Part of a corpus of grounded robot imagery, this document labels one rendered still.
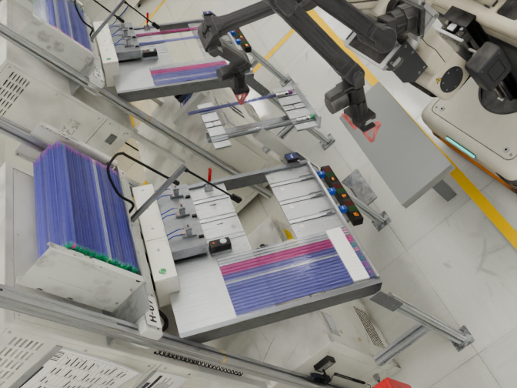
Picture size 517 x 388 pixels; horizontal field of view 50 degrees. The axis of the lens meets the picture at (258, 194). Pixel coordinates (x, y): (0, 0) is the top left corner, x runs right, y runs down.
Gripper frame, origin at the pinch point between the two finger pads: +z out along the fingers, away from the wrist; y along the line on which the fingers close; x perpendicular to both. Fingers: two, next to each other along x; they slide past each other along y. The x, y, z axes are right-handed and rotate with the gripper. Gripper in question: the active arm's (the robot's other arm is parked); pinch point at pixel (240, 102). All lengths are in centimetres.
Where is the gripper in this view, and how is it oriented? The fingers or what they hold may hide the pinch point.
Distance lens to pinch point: 260.6
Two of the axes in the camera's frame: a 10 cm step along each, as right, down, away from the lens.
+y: 3.1, 6.4, -7.0
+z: 0.2, 7.3, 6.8
